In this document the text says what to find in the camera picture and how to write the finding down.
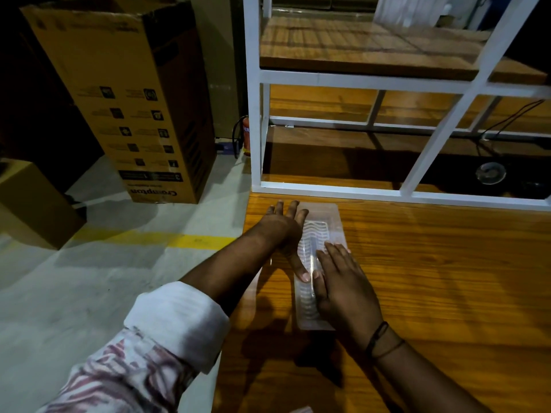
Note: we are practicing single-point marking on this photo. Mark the person's left hand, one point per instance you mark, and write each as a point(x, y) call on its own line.
point(279, 230)

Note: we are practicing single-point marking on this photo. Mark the person's right hand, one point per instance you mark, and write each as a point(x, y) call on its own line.
point(344, 288)

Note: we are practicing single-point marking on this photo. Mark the person's right middle finger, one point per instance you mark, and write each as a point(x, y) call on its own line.
point(334, 255)

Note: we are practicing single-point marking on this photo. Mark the person's right thumb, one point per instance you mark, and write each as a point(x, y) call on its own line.
point(318, 287)

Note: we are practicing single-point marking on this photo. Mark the person's left little finger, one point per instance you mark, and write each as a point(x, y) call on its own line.
point(270, 209)

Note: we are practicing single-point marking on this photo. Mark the person's right little finger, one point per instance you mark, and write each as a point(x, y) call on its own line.
point(352, 260)

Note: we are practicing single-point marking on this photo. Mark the person's left middle finger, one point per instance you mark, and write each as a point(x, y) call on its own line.
point(293, 208)

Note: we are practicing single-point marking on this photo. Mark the person's left thumb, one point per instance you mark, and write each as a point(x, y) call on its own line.
point(300, 265)

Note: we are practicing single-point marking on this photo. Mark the clear plastic blister tray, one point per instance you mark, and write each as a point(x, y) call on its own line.
point(314, 236)

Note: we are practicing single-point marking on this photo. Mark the person's left forearm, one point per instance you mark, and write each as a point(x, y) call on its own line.
point(228, 270)

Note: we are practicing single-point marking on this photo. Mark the person's right forearm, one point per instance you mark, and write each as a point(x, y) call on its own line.
point(422, 378)

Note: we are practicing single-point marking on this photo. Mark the red fire extinguisher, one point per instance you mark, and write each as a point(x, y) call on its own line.
point(246, 137)

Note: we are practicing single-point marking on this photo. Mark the black thread wristband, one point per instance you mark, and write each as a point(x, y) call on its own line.
point(379, 341)

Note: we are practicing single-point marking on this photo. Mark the wooden shelf board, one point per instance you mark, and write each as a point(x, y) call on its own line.
point(327, 103)
point(366, 47)

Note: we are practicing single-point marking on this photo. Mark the white patterned shirt sleeve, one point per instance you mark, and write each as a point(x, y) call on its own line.
point(159, 339)

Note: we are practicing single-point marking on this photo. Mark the round black and silver object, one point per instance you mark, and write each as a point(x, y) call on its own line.
point(490, 172)

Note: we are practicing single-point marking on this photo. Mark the tall printed cardboard box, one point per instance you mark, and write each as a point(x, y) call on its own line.
point(125, 98)

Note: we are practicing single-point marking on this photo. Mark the small plain cardboard box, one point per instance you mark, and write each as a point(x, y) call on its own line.
point(34, 202)

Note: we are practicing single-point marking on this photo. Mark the white metal shelf frame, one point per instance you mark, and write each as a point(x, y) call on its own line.
point(254, 103)

